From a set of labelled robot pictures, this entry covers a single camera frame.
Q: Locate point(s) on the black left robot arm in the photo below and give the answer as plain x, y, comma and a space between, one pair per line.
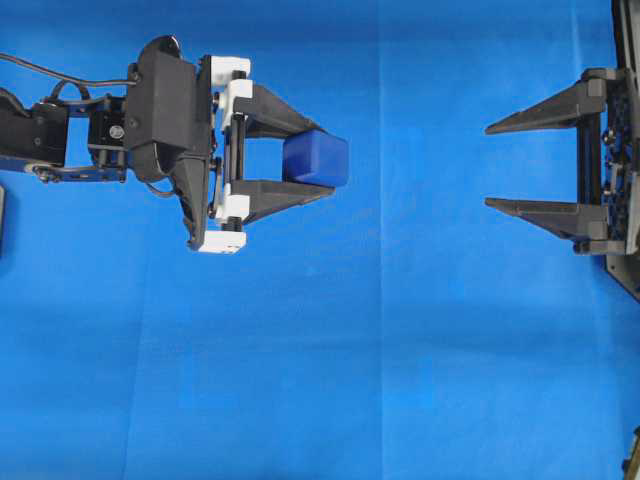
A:
82, 140

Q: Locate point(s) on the blue table cloth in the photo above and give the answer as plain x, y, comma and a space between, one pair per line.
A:
399, 329

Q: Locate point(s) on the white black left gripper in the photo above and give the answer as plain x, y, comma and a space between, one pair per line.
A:
241, 108

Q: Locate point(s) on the blue block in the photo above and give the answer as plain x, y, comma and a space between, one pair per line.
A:
316, 157

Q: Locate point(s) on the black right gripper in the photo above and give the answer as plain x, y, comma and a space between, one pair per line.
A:
608, 163

